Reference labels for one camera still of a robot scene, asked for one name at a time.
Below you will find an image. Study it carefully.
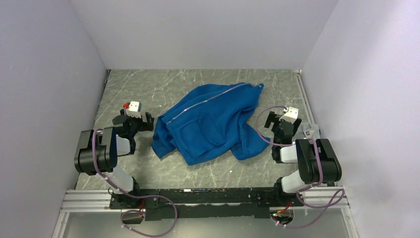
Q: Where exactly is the blue zip jacket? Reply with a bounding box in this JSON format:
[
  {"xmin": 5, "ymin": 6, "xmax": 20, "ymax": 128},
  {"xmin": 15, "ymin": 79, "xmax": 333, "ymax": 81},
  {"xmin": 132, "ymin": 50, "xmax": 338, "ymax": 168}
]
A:
[{"xmin": 151, "ymin": 82, "xmax": 269, "ymax": 166}]

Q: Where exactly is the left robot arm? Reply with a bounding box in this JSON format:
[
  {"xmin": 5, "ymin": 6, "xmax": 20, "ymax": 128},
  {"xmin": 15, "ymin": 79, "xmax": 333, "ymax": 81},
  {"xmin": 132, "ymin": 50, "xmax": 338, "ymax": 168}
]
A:
[{"xmin": 74, "ymin": 110, "xmax": 155, "ymax": 209}]

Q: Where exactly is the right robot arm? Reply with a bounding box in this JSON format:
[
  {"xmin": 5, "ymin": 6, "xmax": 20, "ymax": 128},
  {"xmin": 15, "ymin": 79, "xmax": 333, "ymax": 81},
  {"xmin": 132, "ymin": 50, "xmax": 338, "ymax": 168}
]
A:
[{"xmin": 264, "ymin": 108, "xmax": 342, "ymax": 206}]

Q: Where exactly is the clear plastic organizer box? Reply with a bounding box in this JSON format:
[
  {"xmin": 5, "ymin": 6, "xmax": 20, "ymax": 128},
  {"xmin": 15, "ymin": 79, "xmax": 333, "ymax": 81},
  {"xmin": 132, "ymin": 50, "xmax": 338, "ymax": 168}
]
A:
[{"xmin": 299, "ymin": 122, "xmax": 321, "ymax": 140}]

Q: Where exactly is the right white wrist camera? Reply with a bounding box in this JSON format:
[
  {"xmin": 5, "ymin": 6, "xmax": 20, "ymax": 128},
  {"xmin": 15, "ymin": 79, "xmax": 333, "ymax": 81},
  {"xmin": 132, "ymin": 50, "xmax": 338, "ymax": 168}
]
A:
[{"xmin": 280, "ymin": 107, "xmax": 299, "ymax": 124}]

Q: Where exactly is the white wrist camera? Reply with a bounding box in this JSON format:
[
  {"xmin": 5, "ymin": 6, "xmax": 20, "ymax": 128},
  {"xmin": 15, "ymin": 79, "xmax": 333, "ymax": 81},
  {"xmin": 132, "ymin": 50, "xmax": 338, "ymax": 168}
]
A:
[
  {"xmin": 123, "ymin": 101, "xmax": 142, "ymax": 118},
  {"xmin": 280, "ymin": 107, "xmax": 299, "ymax": 124}
]

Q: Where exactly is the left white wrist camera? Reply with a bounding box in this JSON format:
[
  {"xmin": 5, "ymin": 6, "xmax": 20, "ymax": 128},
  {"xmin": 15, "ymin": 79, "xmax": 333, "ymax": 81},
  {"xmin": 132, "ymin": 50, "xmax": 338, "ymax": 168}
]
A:
[{"xmin": 123, "ymin": 101, "xmax": 142, "ymax": 118}]

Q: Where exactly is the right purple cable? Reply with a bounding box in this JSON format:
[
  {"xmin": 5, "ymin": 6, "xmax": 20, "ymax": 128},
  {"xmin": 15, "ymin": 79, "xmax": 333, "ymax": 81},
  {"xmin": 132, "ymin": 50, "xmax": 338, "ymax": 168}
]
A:
[{"xmin": 254, "ymin": 105, "xmax": 345, "ymax": 230}]

